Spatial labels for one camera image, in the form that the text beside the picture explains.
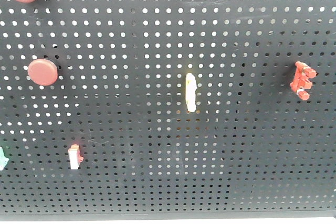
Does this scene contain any white green rocker switch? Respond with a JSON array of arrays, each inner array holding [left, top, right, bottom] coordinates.
[[0, 147, 9, 171]]

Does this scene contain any yellow toggle switch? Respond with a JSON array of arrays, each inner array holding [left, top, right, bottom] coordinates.
[[185, 73, 197, 112]]

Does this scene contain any red toggle switch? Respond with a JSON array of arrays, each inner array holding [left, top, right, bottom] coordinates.
[[290, 61, 317, 101]]

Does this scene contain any black perforated pegboard panel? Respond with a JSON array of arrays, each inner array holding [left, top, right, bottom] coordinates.
[[1, 0, 335, 220]]

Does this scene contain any lower red push button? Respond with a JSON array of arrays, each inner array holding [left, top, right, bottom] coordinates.
[[28, 59, 58, 86]]

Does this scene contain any white red rocker switch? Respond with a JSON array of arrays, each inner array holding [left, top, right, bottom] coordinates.
[[68, 144, 83, 170]]

